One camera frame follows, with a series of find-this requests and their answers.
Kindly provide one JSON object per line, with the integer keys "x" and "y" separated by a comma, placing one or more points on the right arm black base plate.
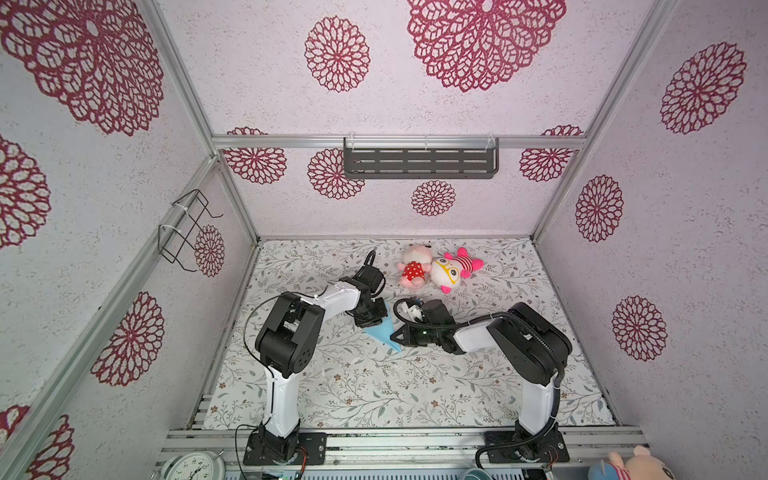
{"x": 551, "y": 448}

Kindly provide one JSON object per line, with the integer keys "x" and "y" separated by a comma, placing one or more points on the white analog clock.
{"x": 198, "y": 465}

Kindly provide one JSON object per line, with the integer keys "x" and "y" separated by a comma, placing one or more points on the blue plush toy foreground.
{"x": 601, "y": 471}

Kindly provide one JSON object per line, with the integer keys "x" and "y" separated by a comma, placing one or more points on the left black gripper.
{"x": 382, "y": 311}

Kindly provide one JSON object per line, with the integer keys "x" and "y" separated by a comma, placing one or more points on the teal round cup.
{"x": 475, "y": 474}

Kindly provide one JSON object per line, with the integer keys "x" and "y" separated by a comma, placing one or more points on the light blue paper sheet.
{"x": 384, "y": 330}

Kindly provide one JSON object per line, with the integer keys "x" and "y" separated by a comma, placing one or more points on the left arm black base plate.
{"x": 264, "y": 448}

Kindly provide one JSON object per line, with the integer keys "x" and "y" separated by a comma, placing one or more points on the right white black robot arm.
{"x": 537, "y": 351}

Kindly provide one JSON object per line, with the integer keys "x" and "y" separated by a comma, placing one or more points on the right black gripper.
{"x": 407, "y": 336}

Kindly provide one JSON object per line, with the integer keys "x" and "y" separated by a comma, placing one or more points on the floral patterned table mat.
{"x": 356, "y": 381}

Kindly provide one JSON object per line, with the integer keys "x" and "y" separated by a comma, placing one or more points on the black wire wall rack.
{"x": 193, "y": 242}

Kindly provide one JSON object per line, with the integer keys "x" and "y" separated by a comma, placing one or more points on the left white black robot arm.
{"x": 289, "y": 336}

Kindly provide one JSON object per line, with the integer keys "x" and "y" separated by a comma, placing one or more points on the pink plush doll red dress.
{"x": 415, "y": 267}

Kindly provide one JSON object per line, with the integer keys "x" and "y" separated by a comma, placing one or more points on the pink plush toy foreground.
{"x": 642, "y": 465}

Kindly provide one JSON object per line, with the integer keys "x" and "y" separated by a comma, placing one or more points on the yellow face plush doll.
{"x": 449, "y": 271}

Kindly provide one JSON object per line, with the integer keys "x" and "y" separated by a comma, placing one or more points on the grey slotted wall shelf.
{"x": 420, "y": 163}

